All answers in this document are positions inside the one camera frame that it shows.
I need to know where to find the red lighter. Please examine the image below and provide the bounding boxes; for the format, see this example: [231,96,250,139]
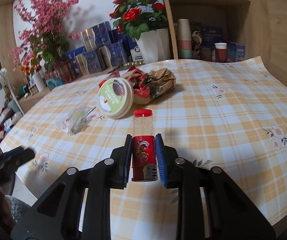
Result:
[131,109,158,182]

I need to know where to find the green paper cup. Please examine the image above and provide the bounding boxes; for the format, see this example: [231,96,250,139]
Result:
[97,77,134,119]

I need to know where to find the grey fluffy cushion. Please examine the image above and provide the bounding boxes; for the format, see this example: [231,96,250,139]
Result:
[5,195,31,224]

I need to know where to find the clear colourful plastic wrapper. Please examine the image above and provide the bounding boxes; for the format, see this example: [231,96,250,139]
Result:
[56,105,97,135]

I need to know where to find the white desk fan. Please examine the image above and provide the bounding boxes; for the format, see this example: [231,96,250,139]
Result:
[0,68,25,115]

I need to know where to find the white slim vase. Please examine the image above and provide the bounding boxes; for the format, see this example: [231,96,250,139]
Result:
[32,72,46,92]

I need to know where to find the yellow plaid tablecloth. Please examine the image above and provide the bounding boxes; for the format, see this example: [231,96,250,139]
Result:
[0,56,287,240]

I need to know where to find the woven flower basket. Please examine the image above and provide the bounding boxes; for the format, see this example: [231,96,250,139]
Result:
[44,60,77,91]

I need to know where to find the pink blossom plant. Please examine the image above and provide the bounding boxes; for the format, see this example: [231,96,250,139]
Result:
[8,0,79,76]

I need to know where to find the brown red paper bag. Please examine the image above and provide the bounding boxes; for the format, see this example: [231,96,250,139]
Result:
[121,67,176,105]

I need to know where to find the blue gold gift box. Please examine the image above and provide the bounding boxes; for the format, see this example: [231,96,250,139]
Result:
[99,41,128,69]
[80,22,114,51]
[75,49,105,76]

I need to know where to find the red cigarette box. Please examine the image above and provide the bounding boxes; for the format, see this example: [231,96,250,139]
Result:
[98,70,120,87]

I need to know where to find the blue box on shelf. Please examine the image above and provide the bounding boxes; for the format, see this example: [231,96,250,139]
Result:
[227,42,246,62]

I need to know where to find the red white cup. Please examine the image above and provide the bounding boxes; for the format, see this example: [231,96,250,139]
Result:
[214,42,227,63]

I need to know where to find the white flower pot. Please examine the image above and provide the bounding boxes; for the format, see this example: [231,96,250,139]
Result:
[135,28,170,64]

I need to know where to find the stack of paper cups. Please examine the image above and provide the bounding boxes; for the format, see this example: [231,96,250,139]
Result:
[177,18,192,59]

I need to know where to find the wooden shelf unit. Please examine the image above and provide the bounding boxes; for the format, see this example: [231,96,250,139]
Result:
[164,0,271,64]

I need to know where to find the red rose bouquet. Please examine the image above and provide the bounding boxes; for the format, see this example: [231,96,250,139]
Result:
[109,0,169,40]

